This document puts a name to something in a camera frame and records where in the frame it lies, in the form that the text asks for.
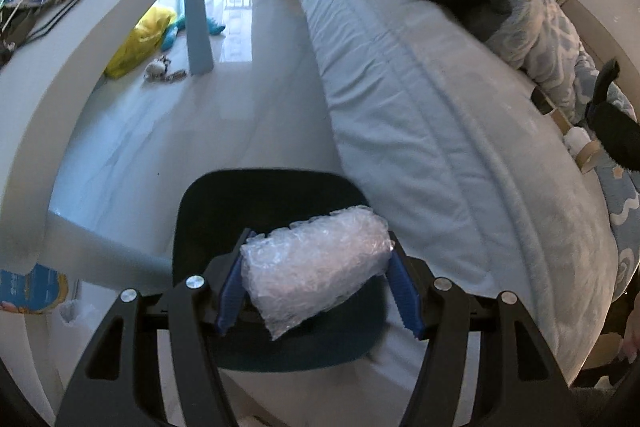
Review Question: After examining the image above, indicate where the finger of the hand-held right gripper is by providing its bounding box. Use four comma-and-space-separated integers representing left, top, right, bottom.
586, 59, 622, 116

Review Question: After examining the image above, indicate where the person's dark fleece clothing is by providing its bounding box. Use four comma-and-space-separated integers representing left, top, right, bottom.
574, 367, 640, 427

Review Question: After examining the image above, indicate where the light blue table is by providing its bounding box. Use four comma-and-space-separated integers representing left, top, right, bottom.
0, 0, 217, 427

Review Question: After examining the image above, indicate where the blue printed package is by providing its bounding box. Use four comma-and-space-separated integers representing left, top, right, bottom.
0, 262, 69, 316

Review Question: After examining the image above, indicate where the black wire frame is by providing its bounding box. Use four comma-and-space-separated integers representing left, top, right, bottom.
0, 0, 96, 54

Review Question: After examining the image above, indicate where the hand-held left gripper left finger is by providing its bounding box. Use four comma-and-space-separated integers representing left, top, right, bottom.
55, 227, 253, 427

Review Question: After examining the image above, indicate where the dark plastic waste bin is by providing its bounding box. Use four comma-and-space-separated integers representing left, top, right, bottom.
172, 167, 402, 371

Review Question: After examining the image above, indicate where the small grey keychain toy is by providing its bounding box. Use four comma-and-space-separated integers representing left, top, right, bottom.
144, 57, 189, 84

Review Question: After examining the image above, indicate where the white paper ball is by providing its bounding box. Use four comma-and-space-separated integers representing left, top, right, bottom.
564, 127, 591, 152

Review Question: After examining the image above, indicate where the yellow plastic bag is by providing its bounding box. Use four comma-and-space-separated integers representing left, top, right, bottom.
104, 5, 178, 79

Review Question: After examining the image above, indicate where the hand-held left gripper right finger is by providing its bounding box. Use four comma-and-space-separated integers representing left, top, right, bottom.
385, 231, 583, 427

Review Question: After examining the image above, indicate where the large bubble wrap roll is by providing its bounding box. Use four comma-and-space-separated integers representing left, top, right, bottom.
240, 205, 391, 341

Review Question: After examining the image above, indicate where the brown tape roll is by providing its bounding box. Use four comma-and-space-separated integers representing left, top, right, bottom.
530, 84, 574, 134

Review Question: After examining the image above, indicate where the bed with grey sheet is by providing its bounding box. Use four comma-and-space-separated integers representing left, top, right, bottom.
265, 0, 640, 375

